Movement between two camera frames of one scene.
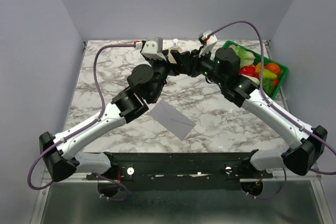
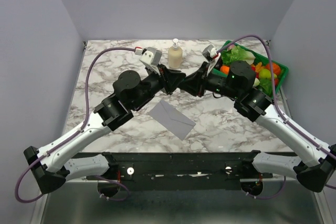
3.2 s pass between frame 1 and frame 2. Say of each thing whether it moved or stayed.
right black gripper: moved
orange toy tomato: stayed
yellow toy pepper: stayed
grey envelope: stayed
